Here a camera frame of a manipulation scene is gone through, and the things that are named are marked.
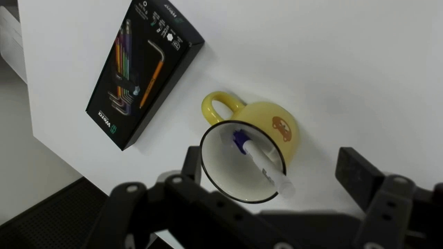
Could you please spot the black hex key set box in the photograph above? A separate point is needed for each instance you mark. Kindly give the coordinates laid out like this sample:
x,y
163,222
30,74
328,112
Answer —
x,y
138,78

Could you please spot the yellow mug with orange print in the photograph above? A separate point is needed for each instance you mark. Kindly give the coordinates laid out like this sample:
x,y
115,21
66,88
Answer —
x,y
267,125

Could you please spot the white device with green light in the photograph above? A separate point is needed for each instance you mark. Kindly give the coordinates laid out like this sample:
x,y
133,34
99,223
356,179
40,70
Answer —
x,y
11,42

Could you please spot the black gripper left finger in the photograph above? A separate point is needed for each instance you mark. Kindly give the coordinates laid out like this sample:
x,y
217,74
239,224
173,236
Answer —
x,y
194,222

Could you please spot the white marker with blue cap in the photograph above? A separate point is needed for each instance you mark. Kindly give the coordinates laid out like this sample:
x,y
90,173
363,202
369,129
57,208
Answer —
x,y
264,166

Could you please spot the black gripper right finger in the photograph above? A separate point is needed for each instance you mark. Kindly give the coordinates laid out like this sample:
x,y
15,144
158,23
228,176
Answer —
x,y
396,212

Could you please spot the black ribbed mat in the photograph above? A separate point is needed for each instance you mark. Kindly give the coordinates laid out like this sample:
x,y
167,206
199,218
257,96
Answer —
x,y
41,222

